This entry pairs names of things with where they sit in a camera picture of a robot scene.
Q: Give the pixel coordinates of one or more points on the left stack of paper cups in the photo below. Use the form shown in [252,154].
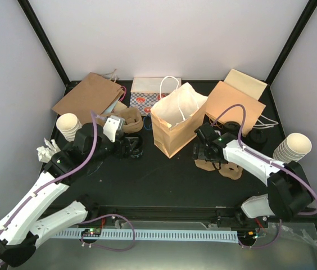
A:
[68,124]

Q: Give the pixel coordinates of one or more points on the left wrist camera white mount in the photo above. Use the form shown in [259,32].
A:
[112,127]

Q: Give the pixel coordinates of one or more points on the bundle of wrapped straws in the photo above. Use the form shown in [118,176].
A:
[45,153]

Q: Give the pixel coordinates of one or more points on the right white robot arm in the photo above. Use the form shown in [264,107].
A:
[288,190]

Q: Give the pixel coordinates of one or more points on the blue slotted cable duct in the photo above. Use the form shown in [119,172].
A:
[150,235]

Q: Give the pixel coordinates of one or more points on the checkered printed paper bag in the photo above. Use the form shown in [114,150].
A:
[146,91]

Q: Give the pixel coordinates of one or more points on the black frame post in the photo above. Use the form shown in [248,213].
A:
[39,31]
[292,39]

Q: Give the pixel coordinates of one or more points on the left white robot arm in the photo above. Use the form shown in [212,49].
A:
[23,230]

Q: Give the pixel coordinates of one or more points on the tan flat paper bag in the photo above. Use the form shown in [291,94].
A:
[245,83]

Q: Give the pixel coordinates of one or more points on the brown flat paper bag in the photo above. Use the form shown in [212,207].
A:
[93,93]

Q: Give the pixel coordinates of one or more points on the orange flat bag right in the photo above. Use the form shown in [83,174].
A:
[224,96]

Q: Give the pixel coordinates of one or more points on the left black frame post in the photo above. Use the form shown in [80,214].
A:
[39,31]

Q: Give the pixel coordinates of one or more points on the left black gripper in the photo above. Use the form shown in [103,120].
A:
[123,148]

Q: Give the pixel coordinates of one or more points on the stack of paper cups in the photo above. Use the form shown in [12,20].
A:
[295,147]
[68,124]

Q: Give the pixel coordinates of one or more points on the black lid stack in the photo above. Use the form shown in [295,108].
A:
[256,139]
[231,127]

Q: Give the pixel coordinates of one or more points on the right stack of paper cups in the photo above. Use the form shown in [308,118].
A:
[295,147]

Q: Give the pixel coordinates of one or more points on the black lid stack left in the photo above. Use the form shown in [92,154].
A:
[231,127]

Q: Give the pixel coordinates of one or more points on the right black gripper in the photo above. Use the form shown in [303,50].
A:
[198,153]

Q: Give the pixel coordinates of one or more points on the orange kraft paper bag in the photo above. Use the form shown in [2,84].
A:
[175,118]

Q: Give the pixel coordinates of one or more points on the stack of pulp cup carriers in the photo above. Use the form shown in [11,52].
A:
[132,119]

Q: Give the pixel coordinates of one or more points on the right black frame post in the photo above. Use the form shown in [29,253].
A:
[292,39]

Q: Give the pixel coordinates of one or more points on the black lid stack right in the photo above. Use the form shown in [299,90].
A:
[256,139]

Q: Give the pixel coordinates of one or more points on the single pulp cup carrier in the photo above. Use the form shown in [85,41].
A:
[229,170]

